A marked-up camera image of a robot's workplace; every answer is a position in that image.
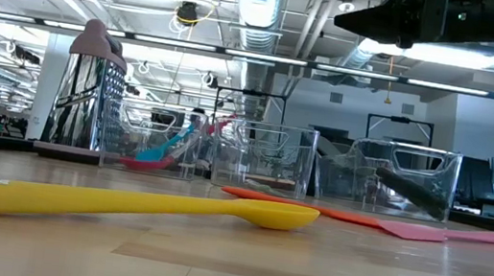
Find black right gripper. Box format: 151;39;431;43
331;0;494;62

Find grey round-headed turner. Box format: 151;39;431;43
310;136;458;221

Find blue silicone spoon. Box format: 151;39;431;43
134;117;196;169

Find yellow silicone spoon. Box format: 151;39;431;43
0;159;321;268

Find yellow hanging tag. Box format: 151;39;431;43
382;55;399;106

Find ceiling strip light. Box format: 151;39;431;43
0;11;494;100

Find clear plastic bin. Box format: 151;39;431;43
310;131;465;225
97;97;211;184
200;113;321;202

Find black folding panel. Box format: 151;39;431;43
453;155;493;210

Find orange silicone spatula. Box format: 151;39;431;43
219;184;387;230

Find black gantry frame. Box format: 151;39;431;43
365;110;436;149
212;83;289;125

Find silver ventilation duct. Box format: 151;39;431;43
219;0;292;120

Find ceiling cord reel yellow cable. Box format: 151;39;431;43
174;0;202;30

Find steel box grater pink handle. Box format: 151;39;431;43
31;11;141;170

